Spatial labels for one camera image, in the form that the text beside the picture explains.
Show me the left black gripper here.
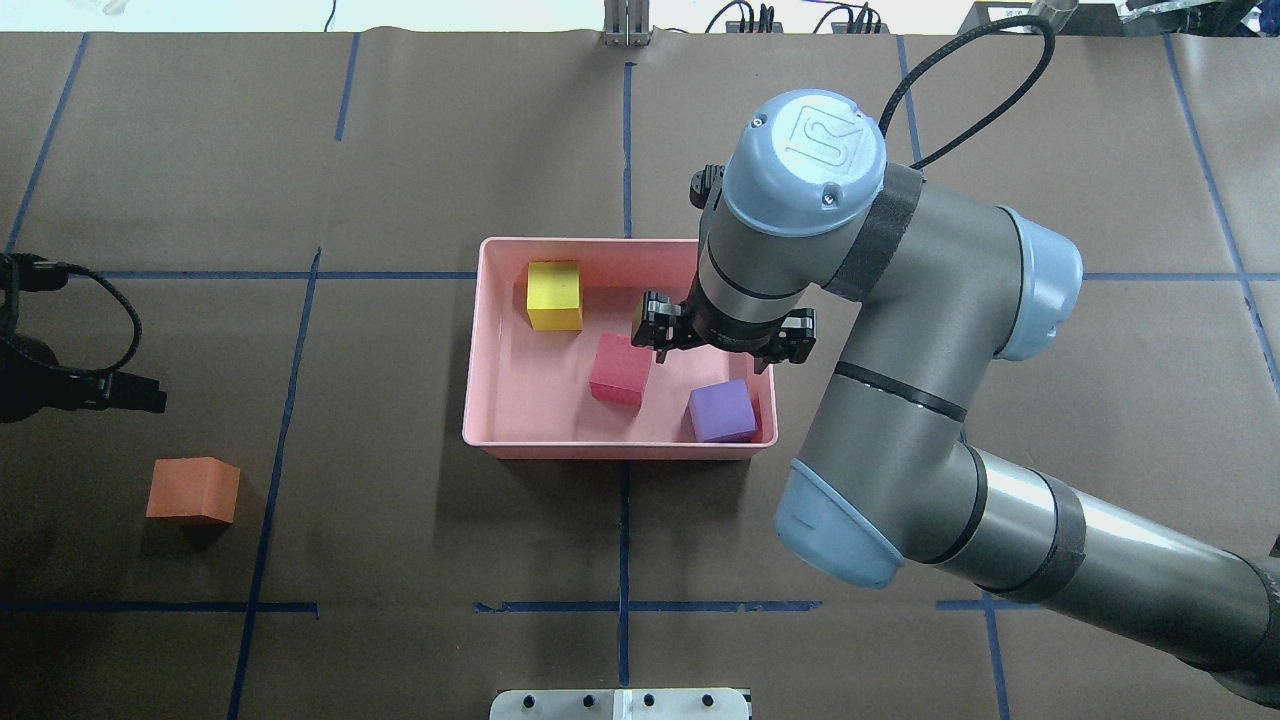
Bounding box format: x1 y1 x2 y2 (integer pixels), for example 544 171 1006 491
29 366 168 414

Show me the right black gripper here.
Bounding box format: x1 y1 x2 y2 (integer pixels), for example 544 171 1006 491
632 290 817 375

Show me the purple foam block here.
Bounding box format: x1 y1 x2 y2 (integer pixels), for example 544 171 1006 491
687 379 759 443

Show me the red foam block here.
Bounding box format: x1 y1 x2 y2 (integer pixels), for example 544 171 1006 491
588 332 654 407

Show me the orange foam block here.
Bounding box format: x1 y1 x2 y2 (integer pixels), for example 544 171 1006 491
145 457 242 527

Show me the yellow foam block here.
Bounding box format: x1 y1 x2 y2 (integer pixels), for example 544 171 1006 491
526 261 584 332

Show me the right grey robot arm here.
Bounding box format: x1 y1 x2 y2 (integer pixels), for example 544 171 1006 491
632 88 1279 707

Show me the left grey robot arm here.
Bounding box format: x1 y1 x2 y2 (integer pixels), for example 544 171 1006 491
1 334 168 423

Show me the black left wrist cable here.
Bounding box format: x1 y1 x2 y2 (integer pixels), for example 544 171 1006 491
0 252 143 379

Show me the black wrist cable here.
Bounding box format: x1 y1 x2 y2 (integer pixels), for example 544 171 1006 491
0 252 143 379
881 15 1057 170

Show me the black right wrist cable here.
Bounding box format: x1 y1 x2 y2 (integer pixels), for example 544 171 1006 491
881 15 1057 170

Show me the aluminium frame post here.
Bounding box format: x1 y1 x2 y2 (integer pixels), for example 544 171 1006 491
602 0 652 47

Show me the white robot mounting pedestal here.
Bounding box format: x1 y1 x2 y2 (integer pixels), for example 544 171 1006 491
489 687 754 719

